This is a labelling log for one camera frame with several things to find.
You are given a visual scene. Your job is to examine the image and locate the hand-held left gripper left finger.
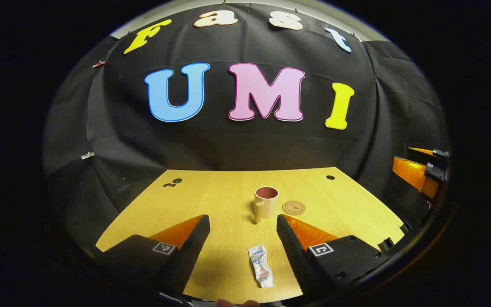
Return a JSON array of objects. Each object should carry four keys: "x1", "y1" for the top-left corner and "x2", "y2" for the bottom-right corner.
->
[{"x1": 96, "y1": 214, "x2": 211, "y2": 295}]

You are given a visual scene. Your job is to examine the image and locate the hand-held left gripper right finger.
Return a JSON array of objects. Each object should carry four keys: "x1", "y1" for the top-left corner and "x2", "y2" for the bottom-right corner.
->
[{"x1": 276, "y1": 214, "x2": 393, "y2": 295}]

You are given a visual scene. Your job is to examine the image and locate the white toothpaste tube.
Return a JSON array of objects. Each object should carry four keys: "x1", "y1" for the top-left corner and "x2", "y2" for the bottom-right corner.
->
[{"x1": 248, "y1": 244, "x2": 274, "y2": 289}]

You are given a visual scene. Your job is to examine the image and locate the round brown coaster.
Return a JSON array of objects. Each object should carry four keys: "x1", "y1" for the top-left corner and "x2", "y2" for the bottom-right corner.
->
[{"x1": 282, "y1": 200, "x2": 306, "y2": 215}]

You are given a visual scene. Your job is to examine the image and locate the beige cup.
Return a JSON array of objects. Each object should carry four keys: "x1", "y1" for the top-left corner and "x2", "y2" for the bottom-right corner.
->
[{"x1": 254, "y1": 186, "x2": 279, "y2": 223}]

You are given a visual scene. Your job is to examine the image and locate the wooden desktop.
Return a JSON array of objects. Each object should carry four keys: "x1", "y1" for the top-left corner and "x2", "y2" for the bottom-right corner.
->
[{"x1": 95, "y1": 167, "x2": 406, "y2": 304}]

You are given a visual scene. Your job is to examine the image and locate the black backdrop cloth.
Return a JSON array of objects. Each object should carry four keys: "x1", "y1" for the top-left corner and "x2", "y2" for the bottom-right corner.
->
[{"x1": 43, "y1": 2, "x2": 451, "y2": 256}]

